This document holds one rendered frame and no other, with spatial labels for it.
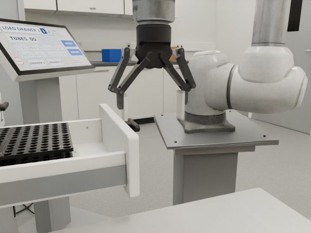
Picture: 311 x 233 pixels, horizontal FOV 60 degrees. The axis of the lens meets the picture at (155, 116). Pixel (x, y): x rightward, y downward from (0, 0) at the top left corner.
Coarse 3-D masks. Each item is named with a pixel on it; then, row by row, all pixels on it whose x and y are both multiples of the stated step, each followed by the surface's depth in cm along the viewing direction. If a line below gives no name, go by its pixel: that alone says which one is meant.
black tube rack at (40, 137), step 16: (0, 128) 57; (16, 128) 57; (32, 128) 57; (48, 128) 57; (0, 144) 47; (16, 144) 47; (32, 144) 47; (48, 144) 47; (0, 160) 43; (16, 160) 48; (32, 160) 47
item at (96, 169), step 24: (96, 120) 66; (96, 144) 66; (0, 168) 39; (24, 168) 40; (48, 168) 41; (72, 168) 42; (96, 168) 43; (120, 168) 45; (0, 192) 39; (24, 192) 40; (48, 192) 41; (72, 192) 43
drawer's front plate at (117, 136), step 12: (108, 108) 63; (108, 120) 57; (120, 120) 52; (108, 132) 59; (120, 132) 47; (132, 132) 44; (108, 144) 60; (120, 144) 48; (132, 144) 43; (132, 156) 43; (132, 168) 44; (132, 180) 44; (132, 192) 45
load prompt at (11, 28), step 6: (0, 24) 118; (6, 24) 121; (6, 30) 118; (12, 30) 121; (18, 30) 124; (24, 30) 127; (30, 30) 130; (36, 30) 134; (42, 30) 138; (48, 30) 141
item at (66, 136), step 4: (64, 124) 60; (60, 128) 57; (64, 128) 57; (68, 128) 57; (60, 132) 54; (64, 132) 54; (68, 132) 54; (64, 136) 51; (68, 136) 51; (64, 140) 50; (68, 140) 49; (64, 144) 47; (68, 144) 47; (72, 144) 47; (64, 148) 45; (68, 148) 45; (72, 148) 45; (64, 152) 45
